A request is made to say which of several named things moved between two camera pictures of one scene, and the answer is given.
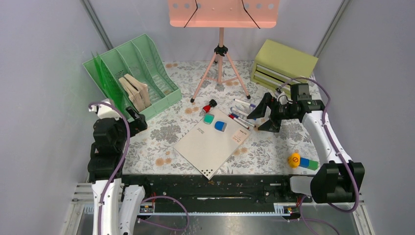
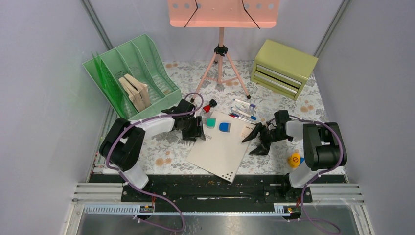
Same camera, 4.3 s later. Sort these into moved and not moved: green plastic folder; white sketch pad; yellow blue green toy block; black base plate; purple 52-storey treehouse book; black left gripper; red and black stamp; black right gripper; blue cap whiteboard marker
Moved: black left gripper; black right gripper; white sketch pad
Not moved: green plastic folder; purple 52-storey treehouse book; blue cap whiteboard marker; yellow blue green toy block; red and black stamp; black base plate
